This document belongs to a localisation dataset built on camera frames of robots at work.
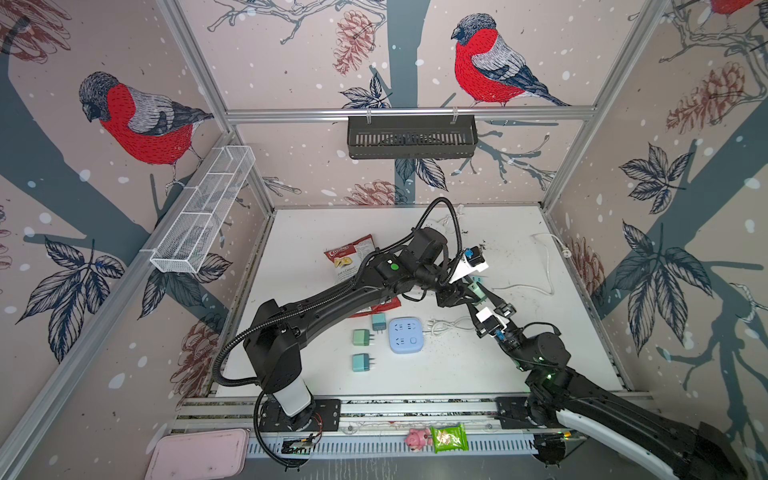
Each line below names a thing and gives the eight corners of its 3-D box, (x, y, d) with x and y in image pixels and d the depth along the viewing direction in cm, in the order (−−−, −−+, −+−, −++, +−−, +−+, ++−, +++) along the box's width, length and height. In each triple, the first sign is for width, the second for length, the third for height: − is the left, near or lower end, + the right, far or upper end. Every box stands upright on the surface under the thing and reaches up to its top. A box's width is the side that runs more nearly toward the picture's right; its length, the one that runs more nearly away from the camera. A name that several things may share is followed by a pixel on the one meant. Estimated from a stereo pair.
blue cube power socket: (388, 353, 86) (388, 349, 83) (388, 320, 92) (388, 316, 90) (423, 353, 85) (424, 349, 83) (421, 320, 92) (422, 316, 90)
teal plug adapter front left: (352, 371, 83) (351, 369, 81) (353, 356, 85) (352, 353, 84) (375, 371, 83) (374, 369, 81) (375, 356, 85) (375, 353, 84)
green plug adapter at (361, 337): (352, 345, 87) (351, 342, 85) (353, 332, 90) (352, 329, 88) (374, 345, 87) (373, 342, 85) (374, 332, 90) (374, 329, 88)
